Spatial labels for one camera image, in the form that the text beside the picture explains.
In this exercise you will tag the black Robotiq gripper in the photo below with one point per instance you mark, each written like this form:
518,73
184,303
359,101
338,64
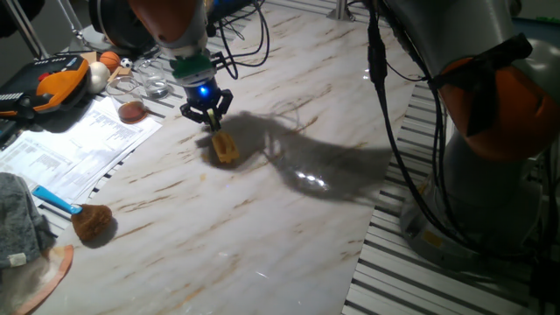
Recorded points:
202,94

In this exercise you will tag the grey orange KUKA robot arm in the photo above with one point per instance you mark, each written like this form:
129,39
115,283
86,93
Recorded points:
481,175

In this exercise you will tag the green wrist adapter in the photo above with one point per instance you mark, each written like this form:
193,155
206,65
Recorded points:
192,65

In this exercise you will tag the empty clear glass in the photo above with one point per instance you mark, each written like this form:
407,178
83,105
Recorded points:
155,89

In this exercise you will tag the small pink ball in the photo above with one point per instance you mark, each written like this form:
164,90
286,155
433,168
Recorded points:
131,113

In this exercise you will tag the mini soccer ball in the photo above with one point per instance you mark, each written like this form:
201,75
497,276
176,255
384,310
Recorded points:
126,63

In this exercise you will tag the light wooden block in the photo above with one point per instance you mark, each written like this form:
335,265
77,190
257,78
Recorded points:
118,74

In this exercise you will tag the mini orange basketball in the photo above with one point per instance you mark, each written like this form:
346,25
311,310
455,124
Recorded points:
109,62

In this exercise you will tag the white ball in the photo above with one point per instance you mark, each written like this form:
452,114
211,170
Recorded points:
98,76

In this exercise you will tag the pinkish wooden cube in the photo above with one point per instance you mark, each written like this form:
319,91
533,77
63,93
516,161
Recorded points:
89,58

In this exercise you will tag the white marble pattern board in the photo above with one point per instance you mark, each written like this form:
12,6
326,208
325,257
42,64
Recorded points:
219,240

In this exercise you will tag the white printed paper sheets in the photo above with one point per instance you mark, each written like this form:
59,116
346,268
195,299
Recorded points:
79,149

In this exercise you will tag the aluminium profile beam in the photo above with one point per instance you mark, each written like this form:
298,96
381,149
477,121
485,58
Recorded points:
81,40
340,13
28,30

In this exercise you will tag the orange black teach pendant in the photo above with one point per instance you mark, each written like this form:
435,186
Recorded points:
57,85

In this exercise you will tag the black computer keyboard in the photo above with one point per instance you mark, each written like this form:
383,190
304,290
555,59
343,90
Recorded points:
6,131

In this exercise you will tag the grey folded towel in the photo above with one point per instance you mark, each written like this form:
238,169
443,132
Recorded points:
22,219

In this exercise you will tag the blue flat box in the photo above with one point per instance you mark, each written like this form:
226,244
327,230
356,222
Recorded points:
538,28

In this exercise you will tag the green bag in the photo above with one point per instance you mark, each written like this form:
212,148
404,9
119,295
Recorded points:
549,19

